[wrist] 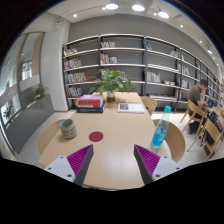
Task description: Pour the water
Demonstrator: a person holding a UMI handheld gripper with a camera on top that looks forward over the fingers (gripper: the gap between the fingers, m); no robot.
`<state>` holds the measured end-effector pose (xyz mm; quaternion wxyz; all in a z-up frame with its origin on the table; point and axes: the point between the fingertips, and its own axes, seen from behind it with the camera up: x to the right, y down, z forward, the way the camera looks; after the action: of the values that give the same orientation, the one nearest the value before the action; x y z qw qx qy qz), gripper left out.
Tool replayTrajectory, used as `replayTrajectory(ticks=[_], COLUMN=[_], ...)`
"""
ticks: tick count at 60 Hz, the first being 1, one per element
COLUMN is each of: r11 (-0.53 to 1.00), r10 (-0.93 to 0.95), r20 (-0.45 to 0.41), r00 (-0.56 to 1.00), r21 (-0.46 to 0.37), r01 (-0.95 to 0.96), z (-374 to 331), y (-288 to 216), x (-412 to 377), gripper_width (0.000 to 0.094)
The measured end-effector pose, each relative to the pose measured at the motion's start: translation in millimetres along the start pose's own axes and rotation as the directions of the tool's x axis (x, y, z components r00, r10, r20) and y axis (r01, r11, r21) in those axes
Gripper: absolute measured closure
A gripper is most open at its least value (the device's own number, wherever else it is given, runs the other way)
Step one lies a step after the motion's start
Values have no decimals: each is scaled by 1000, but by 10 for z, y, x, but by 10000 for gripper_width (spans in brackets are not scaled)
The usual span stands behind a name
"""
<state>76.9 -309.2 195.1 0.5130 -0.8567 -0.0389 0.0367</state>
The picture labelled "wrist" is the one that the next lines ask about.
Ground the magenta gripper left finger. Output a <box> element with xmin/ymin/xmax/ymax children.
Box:
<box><xmin>45</xmin><ymin>145</ymin><xmax>94</xmax><ymax>186</ymax></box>

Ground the dark blue thick book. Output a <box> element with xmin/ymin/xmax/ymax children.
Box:
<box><xmin>76</xmin><ymin>101</ymin><xmax>106</xmax><ymax>113</ymax></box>

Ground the wooden chair right foreground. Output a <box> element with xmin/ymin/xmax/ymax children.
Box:
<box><xmin>188</xmin><ymin>119</ymin><xmax>222</xmax><ymax>161</ymax></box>

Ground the grey-green ceramic mug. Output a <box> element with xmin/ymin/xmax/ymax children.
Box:
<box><xmin>59</xmin><ymin>119</ymin><xmax>77</xmax><ymax>139</ymax></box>

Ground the wooden chair near left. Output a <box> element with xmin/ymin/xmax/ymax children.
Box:
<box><xmin>38</xmin><ymin>120</ymin><xmax>60</xmax><ymax>153</ymax></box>

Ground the open white magazine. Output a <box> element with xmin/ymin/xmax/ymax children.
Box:
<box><xmin>118</xmin><ymin>103</ymin><xmax>145</xmax><ymax>113</ymax></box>

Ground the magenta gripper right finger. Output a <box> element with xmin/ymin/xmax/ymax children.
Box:
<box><xmin>134</xmin><ymin>145</ymin><xmax>180</xmax><ymax>185</ymax></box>

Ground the dark red round coaster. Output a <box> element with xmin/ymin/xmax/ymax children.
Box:
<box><xmin>89</xmin><ymin>131</ymin><xmax>104</xmax><ymax>142</ymax></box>

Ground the seated man brown shirt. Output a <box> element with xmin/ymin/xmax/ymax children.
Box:
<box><xmin>188</xmin><ymin>79</ymin><xmax>208</xmax><ymax>134</ymax></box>

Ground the green potted plant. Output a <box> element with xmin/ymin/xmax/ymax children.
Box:
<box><xmin>89</xmin><ymin>69</ymin><xmax>135</xmax><ymax>103</ymax></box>

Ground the wooden chair far right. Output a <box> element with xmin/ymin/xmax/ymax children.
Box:
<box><xmin>141</xmin><ymin>96</ymin><xmax>157</xmax><ymax>115</ymax></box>

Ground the clear water bottle blue cap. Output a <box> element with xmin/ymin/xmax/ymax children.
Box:
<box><xmin>151</xmin><ymin>105</ymin><xmax>171</xmax><ymax>148</ymax></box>

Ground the small plant by window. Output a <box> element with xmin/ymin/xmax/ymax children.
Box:
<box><xmin>34</xmin><ymin>84</ymin><xmax>49</xmax><ymax>99</ymax></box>

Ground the red book stack top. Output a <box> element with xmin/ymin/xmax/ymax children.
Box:
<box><xmin>78</xmin><ymin>94</ymin><xmax>103</xmax><ymax>108</ymax></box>

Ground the large grey bookshelf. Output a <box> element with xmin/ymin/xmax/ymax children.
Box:
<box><xmin>62</xmin><ymin>34</ymin><xmax>221</xmax><ymax>111</ymax></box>

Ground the wooden chair under man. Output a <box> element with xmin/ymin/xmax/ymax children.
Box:
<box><xmin>182</xmin><ymin>100</ymin><xmax>206</xmax><ymax>134</ymax></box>

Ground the wooden chair near right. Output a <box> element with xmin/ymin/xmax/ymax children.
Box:
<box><xmin>154</xmin><ymin>119</ymin><xmax>186</xmax><ymax>162</ymax></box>

